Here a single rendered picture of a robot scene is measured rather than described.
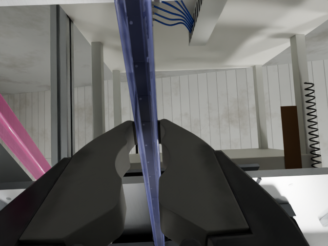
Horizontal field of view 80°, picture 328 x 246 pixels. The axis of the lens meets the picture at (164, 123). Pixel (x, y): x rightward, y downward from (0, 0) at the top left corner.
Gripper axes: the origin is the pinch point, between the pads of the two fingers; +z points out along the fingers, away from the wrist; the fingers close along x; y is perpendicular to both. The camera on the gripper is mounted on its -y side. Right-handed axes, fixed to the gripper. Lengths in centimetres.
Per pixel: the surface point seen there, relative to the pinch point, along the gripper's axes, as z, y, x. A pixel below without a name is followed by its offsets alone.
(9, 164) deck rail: 9.6, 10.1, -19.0
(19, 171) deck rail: 10.4, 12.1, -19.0
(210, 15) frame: 37.7, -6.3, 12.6
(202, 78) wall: 284, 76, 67
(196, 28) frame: 42.1, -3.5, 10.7
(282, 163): 34, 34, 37
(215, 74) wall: 282, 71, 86
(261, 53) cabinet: 69, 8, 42
